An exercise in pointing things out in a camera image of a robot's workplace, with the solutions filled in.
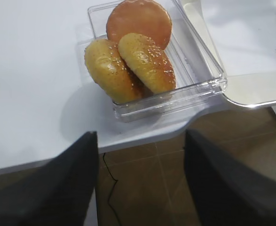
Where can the smooth brown bun bottom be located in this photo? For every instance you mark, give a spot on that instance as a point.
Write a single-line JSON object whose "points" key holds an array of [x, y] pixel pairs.
{"points": [[145, 17]]}

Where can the sesame bun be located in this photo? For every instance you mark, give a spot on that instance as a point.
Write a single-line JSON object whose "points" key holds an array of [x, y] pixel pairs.
{"points": [[110, 72], [148, 62]]}

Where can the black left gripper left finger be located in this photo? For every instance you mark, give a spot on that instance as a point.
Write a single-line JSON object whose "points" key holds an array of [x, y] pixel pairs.
{"points": [[57, 194]]}

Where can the white metal tray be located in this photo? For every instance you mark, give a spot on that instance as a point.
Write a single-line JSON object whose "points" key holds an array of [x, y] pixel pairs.
{"points": [[246, 90]]}

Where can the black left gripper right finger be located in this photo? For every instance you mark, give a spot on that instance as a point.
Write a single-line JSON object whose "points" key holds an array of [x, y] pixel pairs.
{"points": [[225, 192]]}

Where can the left sesame bun top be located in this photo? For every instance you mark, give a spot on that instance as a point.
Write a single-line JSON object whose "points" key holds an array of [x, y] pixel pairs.
{"points": [[110, 72]]}

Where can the clear plastic bun container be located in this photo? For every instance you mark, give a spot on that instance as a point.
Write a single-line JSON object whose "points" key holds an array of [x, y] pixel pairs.
{"points": [[198, 75]]}

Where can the right sesame bun top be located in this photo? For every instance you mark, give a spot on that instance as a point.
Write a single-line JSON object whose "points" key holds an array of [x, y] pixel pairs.
{"points": [[148, 62]]}

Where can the white parchment paper sheet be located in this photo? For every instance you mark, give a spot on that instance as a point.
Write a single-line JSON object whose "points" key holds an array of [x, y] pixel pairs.
{"points": [[244, 34]]}

